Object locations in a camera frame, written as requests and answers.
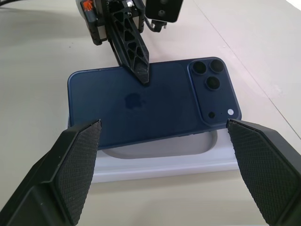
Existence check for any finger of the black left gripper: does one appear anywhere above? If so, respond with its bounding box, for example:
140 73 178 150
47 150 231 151
108 23 123 68
112 11 151 86

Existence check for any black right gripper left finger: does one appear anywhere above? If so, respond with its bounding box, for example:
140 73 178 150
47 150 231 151
0 119 103 226

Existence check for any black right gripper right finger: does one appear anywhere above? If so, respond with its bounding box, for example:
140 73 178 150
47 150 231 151
226 119 301 226

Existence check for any dark blue smartphone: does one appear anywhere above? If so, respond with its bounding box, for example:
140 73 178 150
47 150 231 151
67 56 243 150

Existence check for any white moulded tray insert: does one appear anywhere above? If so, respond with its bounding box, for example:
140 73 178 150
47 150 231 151
66 117 238 183

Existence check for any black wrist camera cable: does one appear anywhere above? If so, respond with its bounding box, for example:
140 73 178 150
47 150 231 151
143 18 168 33

